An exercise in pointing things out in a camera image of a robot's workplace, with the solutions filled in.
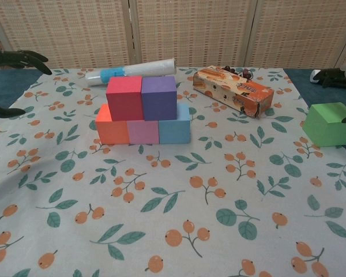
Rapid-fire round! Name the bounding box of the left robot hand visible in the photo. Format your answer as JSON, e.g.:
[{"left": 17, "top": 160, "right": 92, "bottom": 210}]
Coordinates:
[{"left": 0, "top": 43, "right": 52, "bottom": 118}]

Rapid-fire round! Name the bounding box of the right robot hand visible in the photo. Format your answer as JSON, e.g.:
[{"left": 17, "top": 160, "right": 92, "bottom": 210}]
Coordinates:
[{"left": 313, "top": 62, "right": 346, "bottom": 124}]

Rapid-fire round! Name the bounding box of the green foam cube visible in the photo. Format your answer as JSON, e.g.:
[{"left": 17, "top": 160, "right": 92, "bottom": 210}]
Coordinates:
[{"left": 302, "top": 102, "right": 346, "bottom": 147}]

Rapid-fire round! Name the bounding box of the red foam cube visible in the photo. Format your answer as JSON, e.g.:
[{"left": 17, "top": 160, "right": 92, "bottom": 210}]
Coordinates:
[{"left": 106, "top": 76, "right": 145, "bottom": 122}]

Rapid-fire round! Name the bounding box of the orange foam cube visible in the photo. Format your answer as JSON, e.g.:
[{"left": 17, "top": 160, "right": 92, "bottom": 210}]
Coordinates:
[{"left": 95, "top": 103, "right": 130, "bottom": 145}]

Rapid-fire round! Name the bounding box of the pink foam cube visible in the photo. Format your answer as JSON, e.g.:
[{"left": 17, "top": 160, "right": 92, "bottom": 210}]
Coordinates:
[{"left": 127, "top": 119, "right": 161, "bottom": 145}]

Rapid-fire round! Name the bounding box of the purple foam cube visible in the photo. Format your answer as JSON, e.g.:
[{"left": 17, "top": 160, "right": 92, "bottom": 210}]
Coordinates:
[{"left": 141, "top": 76, "right": 178, "bottom": 121}]

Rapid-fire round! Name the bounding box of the light blue foam cube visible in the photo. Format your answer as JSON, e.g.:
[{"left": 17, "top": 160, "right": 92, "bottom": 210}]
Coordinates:
[{"left": 158, "top": 103, "right": 191, "bottom": 145}]

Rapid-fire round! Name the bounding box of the dark juice bottle white cap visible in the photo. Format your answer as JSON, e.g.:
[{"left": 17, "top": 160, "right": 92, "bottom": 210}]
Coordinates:
[{"left": 310, "top": 69, "right": 324, "bottom": 84}]

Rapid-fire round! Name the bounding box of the teal padded table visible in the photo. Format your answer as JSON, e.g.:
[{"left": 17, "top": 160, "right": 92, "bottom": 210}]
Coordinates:
[{"left": 0, "top": 68, "right": 346, "bottom": 162}]

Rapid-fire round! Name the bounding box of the orange biscuit box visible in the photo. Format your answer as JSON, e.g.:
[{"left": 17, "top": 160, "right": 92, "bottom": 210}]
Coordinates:
[{"left": 192, "top": 65, "right": 275, "bottom": 119}]

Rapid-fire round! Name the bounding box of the white bag roll blue band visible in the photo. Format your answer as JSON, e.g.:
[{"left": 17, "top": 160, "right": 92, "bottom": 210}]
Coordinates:
[{"left": 85, "top": 58, "right": 177, "bottom": 87}]

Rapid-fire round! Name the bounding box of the bamboo folding screen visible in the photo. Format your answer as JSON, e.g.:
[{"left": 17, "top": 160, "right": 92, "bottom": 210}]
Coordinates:
[{"left": 0, "top": 0, "right": 346, "bottom": 70}]

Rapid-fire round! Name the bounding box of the floral berry print tablecloth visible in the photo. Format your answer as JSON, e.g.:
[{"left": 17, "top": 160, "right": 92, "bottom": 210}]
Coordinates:
[{"left": 0, "top": 66, "right": 346, "bottom": 277}]

